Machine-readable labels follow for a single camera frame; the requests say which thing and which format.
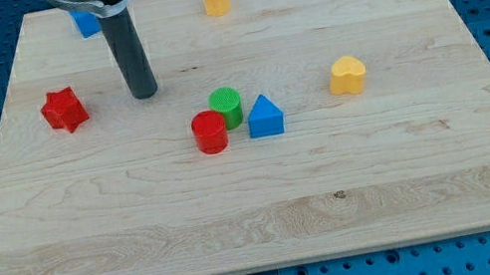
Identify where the blue triangle block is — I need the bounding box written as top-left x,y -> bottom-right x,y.
248,94 -> 285,138

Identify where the red cylinder block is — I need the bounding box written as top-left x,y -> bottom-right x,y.
191,110 -> 228,154

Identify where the green cylinder block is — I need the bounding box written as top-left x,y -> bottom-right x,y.
208,87 -> 244,131

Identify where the wooden board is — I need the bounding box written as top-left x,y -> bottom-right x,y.
0,0 -> 490,275

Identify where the yellow heart block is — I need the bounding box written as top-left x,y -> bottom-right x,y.
329,56 -> 367,95

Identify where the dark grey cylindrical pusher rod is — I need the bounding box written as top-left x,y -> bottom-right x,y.
98,0 -> 158,100

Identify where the red star block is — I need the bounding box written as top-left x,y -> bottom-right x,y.
41,87 -> 90,133

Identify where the blue cube block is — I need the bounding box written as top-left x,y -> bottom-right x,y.
70,11 -> 102,38

